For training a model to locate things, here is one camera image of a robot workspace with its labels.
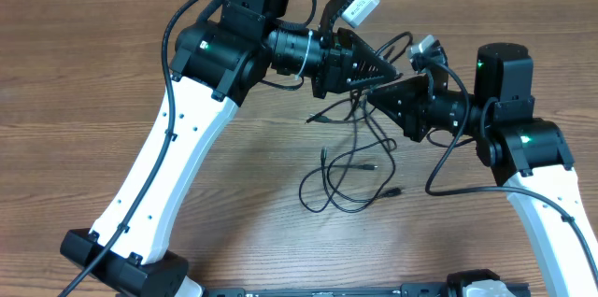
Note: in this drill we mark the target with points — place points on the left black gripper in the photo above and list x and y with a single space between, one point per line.
341 53

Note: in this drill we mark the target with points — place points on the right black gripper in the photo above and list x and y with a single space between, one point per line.
408 98

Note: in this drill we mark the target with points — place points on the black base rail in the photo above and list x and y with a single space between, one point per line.
469 283

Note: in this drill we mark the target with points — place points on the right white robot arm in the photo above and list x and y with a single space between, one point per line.
529 157

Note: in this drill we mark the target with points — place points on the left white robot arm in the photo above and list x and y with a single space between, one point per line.
209 69

